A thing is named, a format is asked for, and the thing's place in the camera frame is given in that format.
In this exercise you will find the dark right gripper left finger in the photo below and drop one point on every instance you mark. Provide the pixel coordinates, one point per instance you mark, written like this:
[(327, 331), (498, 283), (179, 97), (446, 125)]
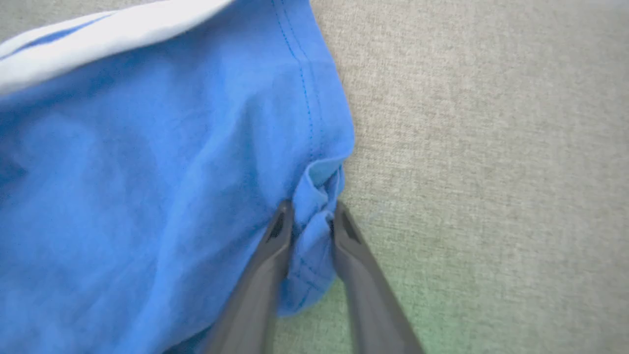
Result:
[(255, 295)]

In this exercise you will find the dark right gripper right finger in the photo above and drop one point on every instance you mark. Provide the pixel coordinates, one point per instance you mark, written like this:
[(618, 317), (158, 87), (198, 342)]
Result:
[(373, 305)]

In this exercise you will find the blue and white garment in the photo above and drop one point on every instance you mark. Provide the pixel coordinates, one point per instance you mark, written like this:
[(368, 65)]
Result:
[(147, 196)]

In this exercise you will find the grey-green fabric sofa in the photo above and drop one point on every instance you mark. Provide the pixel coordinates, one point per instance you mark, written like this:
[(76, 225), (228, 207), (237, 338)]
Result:
[(491, 172)]

